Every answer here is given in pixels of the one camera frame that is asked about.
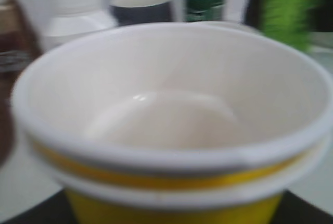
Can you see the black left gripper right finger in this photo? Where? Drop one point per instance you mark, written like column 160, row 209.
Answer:
column 295, row 210

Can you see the green plastic soda bottle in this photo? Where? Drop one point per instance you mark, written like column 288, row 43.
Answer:
column 288, row 21

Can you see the yellow paper cup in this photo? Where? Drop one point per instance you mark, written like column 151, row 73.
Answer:
column 175, row 122

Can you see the white milk carton bottle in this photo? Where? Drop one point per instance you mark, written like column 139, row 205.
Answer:
column 73, row 19

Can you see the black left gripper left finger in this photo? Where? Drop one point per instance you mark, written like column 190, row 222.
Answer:
column 54, row 210

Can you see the dark mug rear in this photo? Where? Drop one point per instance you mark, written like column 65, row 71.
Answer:
column 130, row 12

